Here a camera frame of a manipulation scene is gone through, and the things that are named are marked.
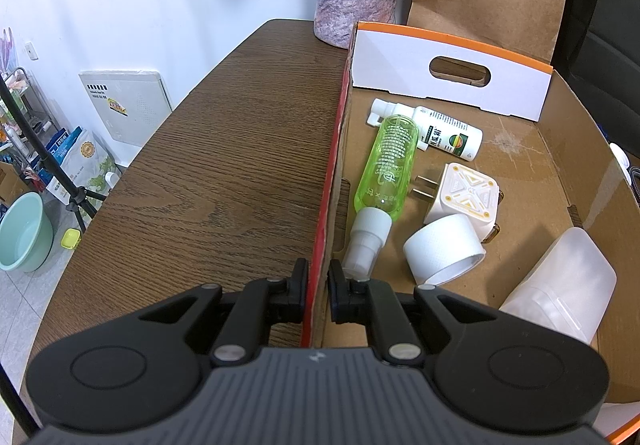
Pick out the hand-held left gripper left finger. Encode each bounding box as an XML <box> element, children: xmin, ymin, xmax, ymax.
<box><xmin>137</xmin><ymin>257</ymin><xmax>308</xmax><ymax>366</ymax></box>

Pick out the white spray bottle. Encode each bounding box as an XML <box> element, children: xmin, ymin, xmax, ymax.
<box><xmin>369</xmin><ymin>98</ymin><xmax>483</xmax><ymax>162</ymax></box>

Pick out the white plastic cylinder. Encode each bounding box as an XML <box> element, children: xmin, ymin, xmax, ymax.
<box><xmin>403</xmin><ymin>213</ymin><xmax>487</xmax><ymax>286</ymax></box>

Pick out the cream plug adapter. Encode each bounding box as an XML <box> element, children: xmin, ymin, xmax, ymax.
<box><xmin>411</xmin><ymin>162</ymin><xmax>502</xmax><ymax>246</ymax></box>

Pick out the green plastic basin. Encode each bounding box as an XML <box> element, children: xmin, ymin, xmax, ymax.
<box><xmin>0</xmin><ymin>191</ymin><xmax>55</xmax><ymax>273</ymax></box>

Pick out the translucent plastic container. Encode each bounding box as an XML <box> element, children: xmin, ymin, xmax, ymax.
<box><xmin>499</xmin><ymin>226</ymin><xmax>617</xmax><ymax>345</ymax></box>

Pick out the green spray bottle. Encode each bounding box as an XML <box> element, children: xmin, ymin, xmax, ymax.
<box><xmin>342</xmin><ymin>115</ymin><xmax>418</xmax><ymax>283</ymax></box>

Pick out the white and green bag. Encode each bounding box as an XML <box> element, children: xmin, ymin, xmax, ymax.
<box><xmin>62</xmin><ymin>130</ymin><xmax>118</xmax><ymax>206</ymax></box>

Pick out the orange and white cardboard box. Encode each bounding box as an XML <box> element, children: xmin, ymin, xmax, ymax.
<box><xmin>300</xmin><ymin>21</ymin><xmax>640</xmax><ymax>445</ymax></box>

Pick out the white wall panel box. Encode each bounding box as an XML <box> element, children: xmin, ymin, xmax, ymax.
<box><xmin>79</xmin><ymin>70</ymin><xmax>173</xmax><ymax>150</ymax></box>

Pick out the black tripod stand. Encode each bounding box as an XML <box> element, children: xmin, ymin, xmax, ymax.
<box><xmin>0</xmin><ymin>75</ymin><xmax>108</xmax><ymax>233</ymax></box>

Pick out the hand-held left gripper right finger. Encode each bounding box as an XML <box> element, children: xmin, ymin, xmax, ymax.
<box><xmin>327</xmin><ymin>259</ymin><xmax>501</xmax><ymax>366</ymax></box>

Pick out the blue and white bag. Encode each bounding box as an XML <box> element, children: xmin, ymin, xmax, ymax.
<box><xmin>45</xmin><ymin>125</ymin><xmax>83</xmax><ymax>186</ymax></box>

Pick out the metal storage rack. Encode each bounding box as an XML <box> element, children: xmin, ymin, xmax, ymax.
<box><xmin>0</xmin><ymin>67</ymin><xmax>48</xmax><ymax>176</ymax></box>

